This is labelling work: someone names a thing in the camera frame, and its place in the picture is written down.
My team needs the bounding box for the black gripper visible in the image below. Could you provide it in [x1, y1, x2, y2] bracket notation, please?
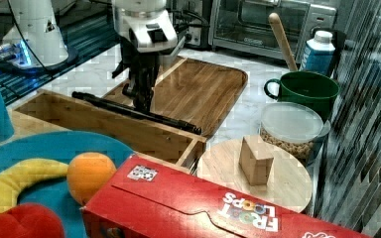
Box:
[111, 36, 187, 113]

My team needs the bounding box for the bamboo drawer with black handle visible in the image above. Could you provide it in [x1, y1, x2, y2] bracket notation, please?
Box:
[15, 89, 206, 171]

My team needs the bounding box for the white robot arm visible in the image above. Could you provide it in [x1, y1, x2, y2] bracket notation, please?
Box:
[111, 0, 189, 112]

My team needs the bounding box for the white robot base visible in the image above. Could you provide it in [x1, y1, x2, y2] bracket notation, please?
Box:
[0, 0, 77, 72]

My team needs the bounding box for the wooden cutting board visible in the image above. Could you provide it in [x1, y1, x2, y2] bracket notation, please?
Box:
[101, 56, 249, 139]

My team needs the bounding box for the silver toaster oven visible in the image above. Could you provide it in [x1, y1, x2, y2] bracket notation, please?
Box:
[208, 0, 337, 63]

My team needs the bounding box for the orange fruit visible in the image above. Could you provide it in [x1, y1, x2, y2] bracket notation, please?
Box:
[66, 152, 116, 205]

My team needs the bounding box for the red Froot Loops cereal box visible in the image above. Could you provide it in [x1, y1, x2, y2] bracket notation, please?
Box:
[82, 156, 370, 238]

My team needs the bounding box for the jar with wooden lid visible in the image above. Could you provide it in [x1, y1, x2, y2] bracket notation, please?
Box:
[196, 135, 313, 212]

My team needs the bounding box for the blue round plate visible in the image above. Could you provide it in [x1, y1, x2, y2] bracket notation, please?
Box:
[0, 131, 133, 238]

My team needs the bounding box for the clear container with cereal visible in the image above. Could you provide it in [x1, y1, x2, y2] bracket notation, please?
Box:
[259, 102, 323, 165]

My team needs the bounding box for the green mug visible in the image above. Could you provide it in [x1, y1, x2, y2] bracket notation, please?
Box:
[264, 71, 339, 121]

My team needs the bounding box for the blue bottle with white cap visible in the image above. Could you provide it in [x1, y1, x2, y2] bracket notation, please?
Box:
[300, 30, 335, 75]

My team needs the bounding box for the yellow banana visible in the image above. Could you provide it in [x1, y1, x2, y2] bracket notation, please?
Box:
[0, 158, 68, 213]

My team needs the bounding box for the red apple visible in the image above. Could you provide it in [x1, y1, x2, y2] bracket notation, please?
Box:
[0, 203, 65, 238]

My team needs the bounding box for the robot arm cable bundle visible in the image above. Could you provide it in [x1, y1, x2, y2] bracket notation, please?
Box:
[5, 0, 80, 74]

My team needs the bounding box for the wooden spoon handle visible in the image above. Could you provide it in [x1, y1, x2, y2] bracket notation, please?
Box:
[268, 13, 298, 71]

